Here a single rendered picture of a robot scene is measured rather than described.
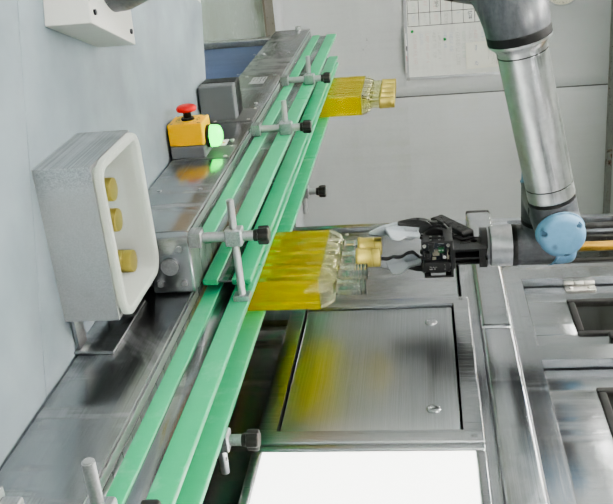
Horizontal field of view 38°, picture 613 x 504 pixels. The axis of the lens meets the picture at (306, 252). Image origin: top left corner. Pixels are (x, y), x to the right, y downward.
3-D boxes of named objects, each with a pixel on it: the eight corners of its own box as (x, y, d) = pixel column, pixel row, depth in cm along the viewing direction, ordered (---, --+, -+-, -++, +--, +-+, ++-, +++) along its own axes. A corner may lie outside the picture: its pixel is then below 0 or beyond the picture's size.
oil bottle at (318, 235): (232, 271, 169) (345, 267, 166) (229, 244, 167) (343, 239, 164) (238, 259, 174) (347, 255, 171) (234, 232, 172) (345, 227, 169)
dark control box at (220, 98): (200, 122, 201) (237, 119, 199) (195, 87, 198) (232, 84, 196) (208, 112, 208) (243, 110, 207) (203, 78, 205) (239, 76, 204)
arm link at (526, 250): (571, 209, 161) (570, 251, 165) (509, 212, 163) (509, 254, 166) (579, 229, 154) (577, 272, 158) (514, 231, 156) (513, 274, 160)
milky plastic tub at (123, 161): (68, 323, 123) (128, 322, 122) (33, 169, 114) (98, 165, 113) (107, 270, 139) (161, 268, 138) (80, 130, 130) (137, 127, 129)
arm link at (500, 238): (509, 217, 163) (509, 258, 166) (483, 218, 164) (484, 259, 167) (513, 233, 156) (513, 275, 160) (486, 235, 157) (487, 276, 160)
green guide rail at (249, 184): (196, 244, 142) (245, 241, 141) (195, 238, 141) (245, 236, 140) (312, 38, 301) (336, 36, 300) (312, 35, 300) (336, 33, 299)
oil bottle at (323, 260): (220, 298, 158) (340, 294, 155) (216, 269, 156) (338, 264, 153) (226, 283, 164) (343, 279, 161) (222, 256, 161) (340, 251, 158)
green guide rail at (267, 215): (202, 285, 145) (251, 284, 144) (202, 280, 144) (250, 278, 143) (314, 60, 304) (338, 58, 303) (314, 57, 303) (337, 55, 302)
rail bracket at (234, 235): (197, 304, 141) (275, 302, 139) (182, 205, 134) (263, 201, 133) (201, 296, 144) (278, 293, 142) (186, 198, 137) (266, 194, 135)
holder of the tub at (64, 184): (73, 356, 125) (126, 355, 124) (31, 170, 115) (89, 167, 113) (110, 301, 141) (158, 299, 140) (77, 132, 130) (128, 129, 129)
